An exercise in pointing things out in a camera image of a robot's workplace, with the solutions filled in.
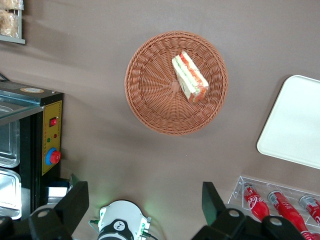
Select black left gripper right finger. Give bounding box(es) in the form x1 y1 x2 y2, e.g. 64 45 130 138
192 181 307 240

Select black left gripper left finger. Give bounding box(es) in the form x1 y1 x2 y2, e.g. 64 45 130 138
28 181 90 240

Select triangle sandwich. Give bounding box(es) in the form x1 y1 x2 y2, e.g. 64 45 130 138
171 50 210 105

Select beige plastic tray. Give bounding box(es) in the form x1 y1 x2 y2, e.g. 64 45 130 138
256 74 320 170

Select brown round wicker basket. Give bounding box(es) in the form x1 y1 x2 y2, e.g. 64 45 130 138
124 30 229 137

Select white snack tray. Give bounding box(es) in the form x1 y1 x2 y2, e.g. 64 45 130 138
0 0 27 45

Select clear acrylic bottle rack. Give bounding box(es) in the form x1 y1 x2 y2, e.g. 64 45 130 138
227 175 320 240

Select red cola bottle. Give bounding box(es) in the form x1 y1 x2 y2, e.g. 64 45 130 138
242 183 271 223
267 190 316 240
298 194 320 227

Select steel food pan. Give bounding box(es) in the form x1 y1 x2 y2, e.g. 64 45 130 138
0 104 21 169
0 167 23 221

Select black food warmer cabinet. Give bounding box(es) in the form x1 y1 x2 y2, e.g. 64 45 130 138
0 79 73 222

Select clear bag of snacks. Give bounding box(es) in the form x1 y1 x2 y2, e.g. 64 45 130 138
0 9 20 38
0 0 25 11

